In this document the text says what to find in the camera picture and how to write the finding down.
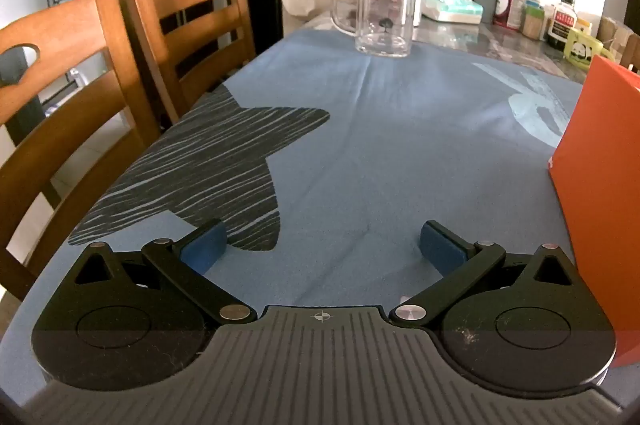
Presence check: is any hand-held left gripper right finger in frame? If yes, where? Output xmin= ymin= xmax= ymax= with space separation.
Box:
xmin=389 ymin=220 xmax=583 ymax=328

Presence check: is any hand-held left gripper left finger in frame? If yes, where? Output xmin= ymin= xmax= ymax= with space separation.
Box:
xmin=74 ymin=219 xmax=258 ymax=326

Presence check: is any orange box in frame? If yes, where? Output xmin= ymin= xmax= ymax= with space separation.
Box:
xmin=548 ymin=55 xmax=640 ymax=368

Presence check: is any blue printed tablecloth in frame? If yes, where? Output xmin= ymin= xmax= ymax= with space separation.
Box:
xmin=0 ymin=27 xmax=640 ymax=406

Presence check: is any small green lidded jar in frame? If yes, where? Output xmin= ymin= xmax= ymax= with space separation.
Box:
xmin=522 ymin=0 xmax=545 ymax=40

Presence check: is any red labelled container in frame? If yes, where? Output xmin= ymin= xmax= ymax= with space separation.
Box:
xmin=492 ymin=0 xmax=528 ymax=30

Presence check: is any clear glass mug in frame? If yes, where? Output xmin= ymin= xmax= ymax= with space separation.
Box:
xmin=330 ymin=0 xmax=418 ymax=58

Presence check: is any dark bottle with red label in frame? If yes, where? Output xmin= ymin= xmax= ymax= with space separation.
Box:
xmin=546 ymin=0 xmax=578 ymax=50

